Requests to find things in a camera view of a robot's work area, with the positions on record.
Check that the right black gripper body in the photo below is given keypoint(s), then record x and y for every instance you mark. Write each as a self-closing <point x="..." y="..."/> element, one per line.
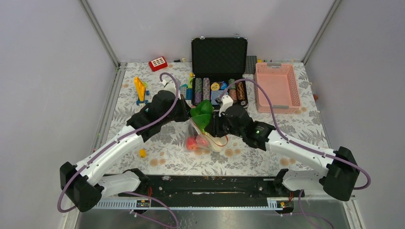
<point x="222" y="127"/>

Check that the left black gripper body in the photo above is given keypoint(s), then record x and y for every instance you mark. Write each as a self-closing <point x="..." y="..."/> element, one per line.
<point x="179" y="113"/>

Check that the green white bok choy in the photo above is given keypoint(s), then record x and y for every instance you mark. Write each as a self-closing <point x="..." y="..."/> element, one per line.
<point x="201" y="115"/>

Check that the pink toy peach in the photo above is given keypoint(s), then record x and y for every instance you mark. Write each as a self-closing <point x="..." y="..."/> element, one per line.
<point x="202" y="141"/>

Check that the clear orange-zip bag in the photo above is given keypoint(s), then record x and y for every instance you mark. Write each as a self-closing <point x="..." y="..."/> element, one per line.
<point x="217" y="144"/>

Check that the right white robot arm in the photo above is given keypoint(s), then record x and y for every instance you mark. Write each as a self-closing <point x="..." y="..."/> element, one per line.
<point x="333" y="171"/>

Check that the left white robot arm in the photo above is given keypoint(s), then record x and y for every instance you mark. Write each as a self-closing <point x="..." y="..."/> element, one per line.
<point x="85" y="183"/>

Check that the teal blue block stack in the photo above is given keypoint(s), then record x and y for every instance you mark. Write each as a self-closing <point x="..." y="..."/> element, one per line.
<point x="186" y="91"/>

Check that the yellow blue toy cart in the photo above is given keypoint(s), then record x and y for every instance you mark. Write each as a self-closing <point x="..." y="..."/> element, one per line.
<point x="142" y="92"/>

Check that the red white toy block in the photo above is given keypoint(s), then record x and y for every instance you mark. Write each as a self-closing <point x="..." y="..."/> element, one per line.
<point x="158" y="64"/>

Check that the green yellow toy figure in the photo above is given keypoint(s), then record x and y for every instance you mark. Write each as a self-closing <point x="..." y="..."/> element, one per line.
<point x="190" y="80"/>

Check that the small yellow toy piece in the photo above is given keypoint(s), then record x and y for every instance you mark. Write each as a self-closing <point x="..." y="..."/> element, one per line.
<point x="142" y="153"/>

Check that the pink plastic basket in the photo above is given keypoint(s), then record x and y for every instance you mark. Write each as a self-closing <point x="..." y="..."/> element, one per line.
<point x="280" y="84"/>

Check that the black poker chip case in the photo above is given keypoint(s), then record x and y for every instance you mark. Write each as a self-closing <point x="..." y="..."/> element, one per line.
<point x="216" y="60"/>

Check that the grey building baseplate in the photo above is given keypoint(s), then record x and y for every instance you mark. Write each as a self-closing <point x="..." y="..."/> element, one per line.
<point x="250" y="65"/>

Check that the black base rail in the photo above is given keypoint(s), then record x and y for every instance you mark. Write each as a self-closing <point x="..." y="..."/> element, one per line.
<point x="213" y="191"/>

